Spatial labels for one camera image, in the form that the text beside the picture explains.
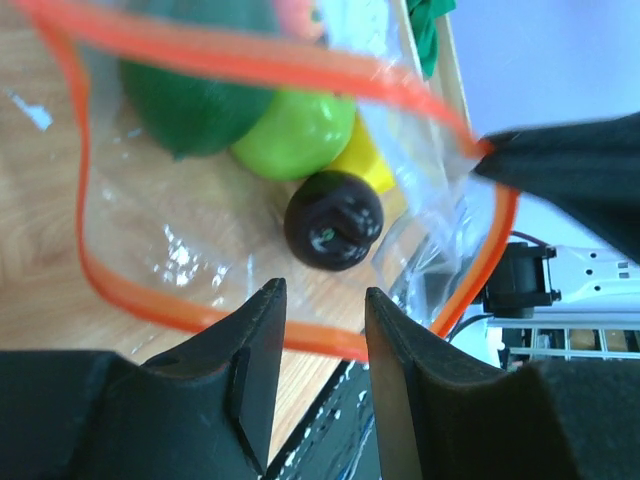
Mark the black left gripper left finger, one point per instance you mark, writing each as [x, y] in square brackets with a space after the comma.
[201, 410]

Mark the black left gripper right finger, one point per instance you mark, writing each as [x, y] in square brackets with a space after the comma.
[442, 414]

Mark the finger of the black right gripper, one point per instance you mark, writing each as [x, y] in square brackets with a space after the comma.
[588, 170]

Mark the clear zip top bag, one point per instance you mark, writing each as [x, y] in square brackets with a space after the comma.
[183, 242]

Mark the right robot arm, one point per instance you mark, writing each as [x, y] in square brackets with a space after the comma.
[538, 275]

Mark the green tank top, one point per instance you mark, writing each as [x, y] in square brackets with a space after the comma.
[429, 22]

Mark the fake dark purple fruit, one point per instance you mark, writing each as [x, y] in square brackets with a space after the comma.
[332, 221]

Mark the fake yellow lemon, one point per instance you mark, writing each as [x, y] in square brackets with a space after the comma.
[361, 158]

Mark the fake green lime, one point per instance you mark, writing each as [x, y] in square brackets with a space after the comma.
[300, 134]

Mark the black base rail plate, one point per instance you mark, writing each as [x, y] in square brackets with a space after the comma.
[336, 439]

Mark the wooden rack base frame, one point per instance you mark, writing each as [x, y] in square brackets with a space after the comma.
[446, 80]

